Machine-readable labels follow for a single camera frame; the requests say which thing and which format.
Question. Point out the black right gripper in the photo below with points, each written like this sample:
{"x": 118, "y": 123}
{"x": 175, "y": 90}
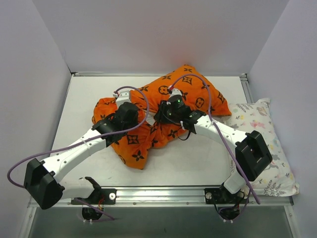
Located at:
{"x": 163, "y": 114}

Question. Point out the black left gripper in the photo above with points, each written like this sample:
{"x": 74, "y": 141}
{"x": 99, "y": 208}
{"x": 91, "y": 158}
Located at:
{"x": 130, "y": 109}

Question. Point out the orange patterned plush pillowcase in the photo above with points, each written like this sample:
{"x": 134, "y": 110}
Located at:
{"x": 197, "y": 92}

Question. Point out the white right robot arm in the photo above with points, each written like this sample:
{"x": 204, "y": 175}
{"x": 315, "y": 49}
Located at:
{"x": 249, "y": 150}

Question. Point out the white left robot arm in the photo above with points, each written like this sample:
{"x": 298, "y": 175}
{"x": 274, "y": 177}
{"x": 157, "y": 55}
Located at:
{"x": 44, "y": 179}

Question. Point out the white floral deer pillow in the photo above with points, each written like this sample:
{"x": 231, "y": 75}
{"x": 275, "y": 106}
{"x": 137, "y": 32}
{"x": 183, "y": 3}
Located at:
{"x": 277, "y": 178}

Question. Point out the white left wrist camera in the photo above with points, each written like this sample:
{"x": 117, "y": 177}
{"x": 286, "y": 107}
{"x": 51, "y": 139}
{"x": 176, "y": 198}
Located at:
{"x": 121, "y": 98}

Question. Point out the aluminium back frame rail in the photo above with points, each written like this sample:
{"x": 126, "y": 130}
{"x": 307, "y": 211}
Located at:
{"x": 101, "y": 74}

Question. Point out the aluminium frame rail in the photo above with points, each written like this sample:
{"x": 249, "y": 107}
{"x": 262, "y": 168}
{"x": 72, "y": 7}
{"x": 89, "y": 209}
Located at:
{"x": 151, "y": 196}
{"x": 246, "y": 88}
{"x": 101, "y": 74}

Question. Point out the aluminium right frame rail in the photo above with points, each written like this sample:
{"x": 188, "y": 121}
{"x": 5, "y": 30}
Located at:
{"x": 246, "y": 88}

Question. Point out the aluminium front frame rail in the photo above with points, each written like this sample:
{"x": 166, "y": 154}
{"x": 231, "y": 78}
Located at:
{"x": 151, "y": 196}

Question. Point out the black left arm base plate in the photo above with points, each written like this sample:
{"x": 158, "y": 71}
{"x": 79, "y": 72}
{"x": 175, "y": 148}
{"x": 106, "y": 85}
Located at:
{"x": 103, "y": 196}

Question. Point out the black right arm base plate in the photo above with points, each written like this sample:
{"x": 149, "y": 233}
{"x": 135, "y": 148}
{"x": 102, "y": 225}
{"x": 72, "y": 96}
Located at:
{"x": 219, "y": 196}

